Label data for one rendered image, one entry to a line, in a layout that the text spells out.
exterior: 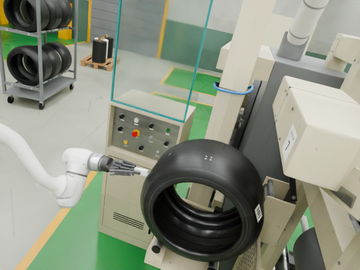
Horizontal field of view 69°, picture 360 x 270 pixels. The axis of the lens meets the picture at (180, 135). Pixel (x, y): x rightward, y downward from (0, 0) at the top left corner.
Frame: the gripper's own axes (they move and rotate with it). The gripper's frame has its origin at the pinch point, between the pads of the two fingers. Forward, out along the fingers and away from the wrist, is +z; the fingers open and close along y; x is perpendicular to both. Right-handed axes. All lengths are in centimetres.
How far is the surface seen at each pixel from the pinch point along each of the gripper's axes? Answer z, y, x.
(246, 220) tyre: 50, -12, 4
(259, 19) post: 41, 26, -69
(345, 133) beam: 64, -35, -47
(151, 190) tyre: 9.4, -11.4, 0.3
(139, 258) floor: -22, 48, 121
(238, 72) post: 36, 26, -47
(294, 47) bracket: 65, 80, -56
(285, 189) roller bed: 73, 38, 17
